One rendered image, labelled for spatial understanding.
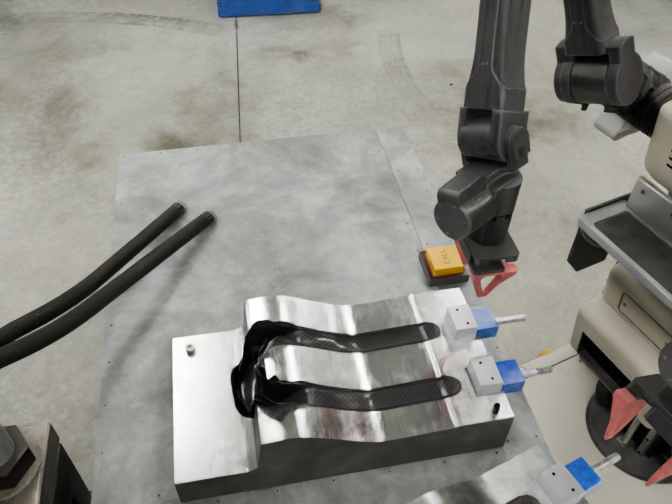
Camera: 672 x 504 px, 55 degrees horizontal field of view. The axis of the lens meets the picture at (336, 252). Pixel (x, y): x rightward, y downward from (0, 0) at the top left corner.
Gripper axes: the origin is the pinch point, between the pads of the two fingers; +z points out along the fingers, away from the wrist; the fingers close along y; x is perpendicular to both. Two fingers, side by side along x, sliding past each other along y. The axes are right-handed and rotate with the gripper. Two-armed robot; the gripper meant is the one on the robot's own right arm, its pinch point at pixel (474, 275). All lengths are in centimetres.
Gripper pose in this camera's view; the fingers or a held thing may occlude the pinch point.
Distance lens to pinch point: 101.9
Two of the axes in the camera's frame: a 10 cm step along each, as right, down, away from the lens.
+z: -0.3, 7.1, 7.0
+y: 1.8, 7.0, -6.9
